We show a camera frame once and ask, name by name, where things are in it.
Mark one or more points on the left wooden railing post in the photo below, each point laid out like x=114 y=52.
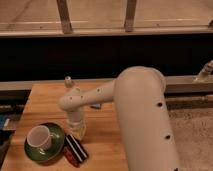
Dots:
x=64 y=16

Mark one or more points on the wooden railing post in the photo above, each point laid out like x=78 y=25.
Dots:
x=130 y=15
x=64 y=16

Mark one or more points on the black striped eraser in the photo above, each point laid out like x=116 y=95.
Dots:
x=77 y=148

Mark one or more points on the small clear bottle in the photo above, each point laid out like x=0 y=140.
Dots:
x=69 y=83

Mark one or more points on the right wooden railing post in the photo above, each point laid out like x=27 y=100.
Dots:
x=130 y=15

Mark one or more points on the translucent clear gripper body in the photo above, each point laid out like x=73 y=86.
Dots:
x=77 y=128

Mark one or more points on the blue sponge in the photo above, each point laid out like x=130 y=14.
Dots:
x=96 y=106

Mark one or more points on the green saucer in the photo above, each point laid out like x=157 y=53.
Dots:
x=41 y=156

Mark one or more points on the white cup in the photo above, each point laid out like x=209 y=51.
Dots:
x=39 y=137

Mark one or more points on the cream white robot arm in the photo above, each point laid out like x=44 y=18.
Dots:
x=138 y=97

